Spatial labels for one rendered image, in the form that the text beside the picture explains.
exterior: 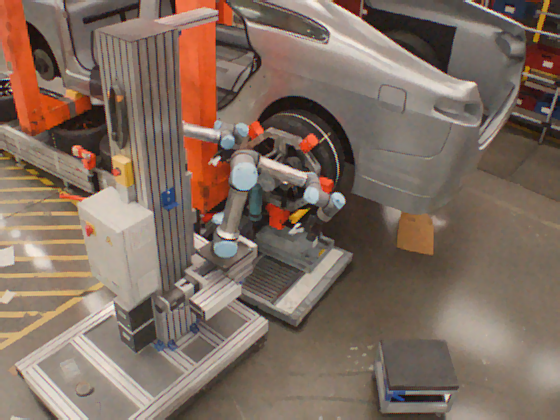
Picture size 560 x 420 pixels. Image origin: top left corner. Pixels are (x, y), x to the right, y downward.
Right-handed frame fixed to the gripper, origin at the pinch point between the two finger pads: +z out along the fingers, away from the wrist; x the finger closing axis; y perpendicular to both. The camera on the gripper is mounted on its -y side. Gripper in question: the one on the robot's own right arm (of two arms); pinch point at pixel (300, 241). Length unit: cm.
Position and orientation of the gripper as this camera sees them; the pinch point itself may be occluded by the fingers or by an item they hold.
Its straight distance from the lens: 284.0
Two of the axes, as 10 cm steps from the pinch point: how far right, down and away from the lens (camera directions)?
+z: -5.1, 6.0, 6.2
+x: -8.4, -4.9, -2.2
